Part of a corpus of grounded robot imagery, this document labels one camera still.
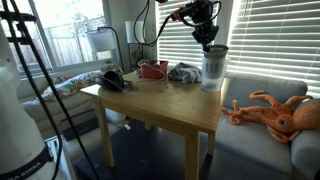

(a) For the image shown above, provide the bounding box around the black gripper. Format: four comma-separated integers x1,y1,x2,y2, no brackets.
192,20,220,53

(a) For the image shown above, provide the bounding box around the clear plastic container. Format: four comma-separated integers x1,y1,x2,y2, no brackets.
200,54,229,93

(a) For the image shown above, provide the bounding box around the wide white window blind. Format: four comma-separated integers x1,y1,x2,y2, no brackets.
156,0,221,69

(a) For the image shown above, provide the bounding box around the grey crumpled cloth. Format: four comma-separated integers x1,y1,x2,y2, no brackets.
167,61,203,84

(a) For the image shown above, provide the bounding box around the red woven basket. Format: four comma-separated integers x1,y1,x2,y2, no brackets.
137,59,170,81

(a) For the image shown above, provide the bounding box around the narrow white window blind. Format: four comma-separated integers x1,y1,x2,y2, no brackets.
227,0,320,98

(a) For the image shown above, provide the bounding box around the light wooden table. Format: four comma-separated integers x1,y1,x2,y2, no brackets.
79,71,223,180

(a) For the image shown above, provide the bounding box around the standing lamp with white shade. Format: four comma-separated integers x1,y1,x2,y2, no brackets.
124,20,148,73

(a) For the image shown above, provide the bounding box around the black open glasses case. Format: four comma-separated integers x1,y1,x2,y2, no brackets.
94,69,126,93

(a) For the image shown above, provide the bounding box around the orange octopus plush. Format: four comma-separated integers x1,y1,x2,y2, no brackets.
221,89,320,145

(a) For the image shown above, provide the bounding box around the grey sofa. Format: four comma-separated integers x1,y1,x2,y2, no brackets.
16,63,320,180

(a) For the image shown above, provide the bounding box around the arc lamp with white shade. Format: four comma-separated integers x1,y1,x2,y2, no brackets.
85,25,126,74

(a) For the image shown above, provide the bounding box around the dark blue rug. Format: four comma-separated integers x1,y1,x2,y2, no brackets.
61,118,214,180

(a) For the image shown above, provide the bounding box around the white framed window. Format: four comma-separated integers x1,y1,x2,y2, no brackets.
0,0,114,73

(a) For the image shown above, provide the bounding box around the floral cushion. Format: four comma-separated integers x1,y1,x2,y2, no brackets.
41,68,113,103

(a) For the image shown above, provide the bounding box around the black clamp bar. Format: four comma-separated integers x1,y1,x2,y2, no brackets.
0,11,38,23

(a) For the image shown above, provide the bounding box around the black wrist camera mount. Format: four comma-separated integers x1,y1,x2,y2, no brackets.
181,0,218,23

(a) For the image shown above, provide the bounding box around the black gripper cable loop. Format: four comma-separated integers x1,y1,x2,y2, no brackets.
133,0,188,48

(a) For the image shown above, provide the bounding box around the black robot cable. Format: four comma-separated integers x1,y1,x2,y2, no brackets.
9,0,99,180
0,0,64,180

